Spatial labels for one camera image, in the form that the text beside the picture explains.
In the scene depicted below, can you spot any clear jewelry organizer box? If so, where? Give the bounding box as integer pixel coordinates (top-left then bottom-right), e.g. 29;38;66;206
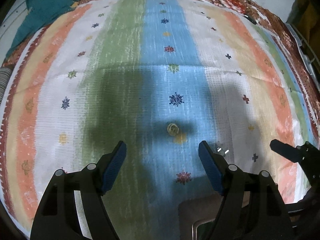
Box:
178;194;222;239

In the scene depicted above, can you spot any clear plastic storage bin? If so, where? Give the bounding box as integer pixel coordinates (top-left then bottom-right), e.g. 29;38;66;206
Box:
285;23;319;79

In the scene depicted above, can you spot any black small device on bed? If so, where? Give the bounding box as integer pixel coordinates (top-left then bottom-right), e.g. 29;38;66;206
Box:
244;14;255;22

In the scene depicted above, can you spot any striped grey pillow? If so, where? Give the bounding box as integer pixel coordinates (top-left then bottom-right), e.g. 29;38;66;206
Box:
0;67;12;103

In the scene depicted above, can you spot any striped colourful bed sheet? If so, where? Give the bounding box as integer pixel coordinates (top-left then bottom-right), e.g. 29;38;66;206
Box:
1;0;319;239

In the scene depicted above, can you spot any teal cloth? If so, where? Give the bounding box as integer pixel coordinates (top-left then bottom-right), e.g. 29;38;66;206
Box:
5;0;78;57

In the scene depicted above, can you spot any gold ring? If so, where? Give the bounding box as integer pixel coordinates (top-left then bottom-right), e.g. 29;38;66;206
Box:
166;122;180;136

